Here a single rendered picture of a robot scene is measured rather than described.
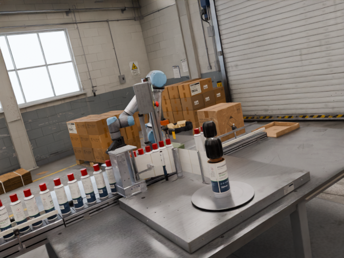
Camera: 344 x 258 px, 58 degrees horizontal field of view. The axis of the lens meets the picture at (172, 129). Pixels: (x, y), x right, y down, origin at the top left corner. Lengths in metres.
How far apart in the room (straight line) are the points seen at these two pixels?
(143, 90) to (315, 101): 4.67
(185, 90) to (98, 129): 1.76
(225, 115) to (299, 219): 1.20
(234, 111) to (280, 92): 3.87
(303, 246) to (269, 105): 5.12
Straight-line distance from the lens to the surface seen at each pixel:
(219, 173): 1.48
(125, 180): 1.76
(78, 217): 1.83
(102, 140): 5.43
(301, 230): 1.73
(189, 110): 5.92
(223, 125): 2.59
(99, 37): 8.29
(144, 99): 1.96
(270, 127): 2.92
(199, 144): 2.17
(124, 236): 1.53
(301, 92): 6.32
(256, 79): 6.70
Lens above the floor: 1.55
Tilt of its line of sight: 11 degrees down
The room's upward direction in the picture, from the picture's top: 12 degrees counter-clockwise
